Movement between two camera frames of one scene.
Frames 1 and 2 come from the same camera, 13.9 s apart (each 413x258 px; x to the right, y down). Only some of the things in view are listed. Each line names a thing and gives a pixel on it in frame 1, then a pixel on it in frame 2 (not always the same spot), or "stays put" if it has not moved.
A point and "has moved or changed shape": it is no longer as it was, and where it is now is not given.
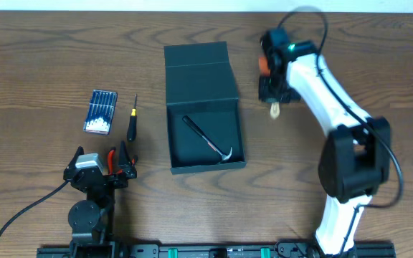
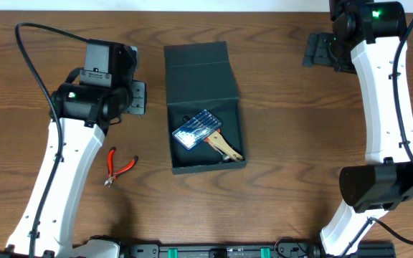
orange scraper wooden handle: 264,64 → 219,142
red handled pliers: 110,161 stays put
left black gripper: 107,179 → 139,97
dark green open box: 201,85 stays put
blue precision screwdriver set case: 100,112 has moved or changed shape
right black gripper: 265,94 → 315,53
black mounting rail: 216,251 stays put
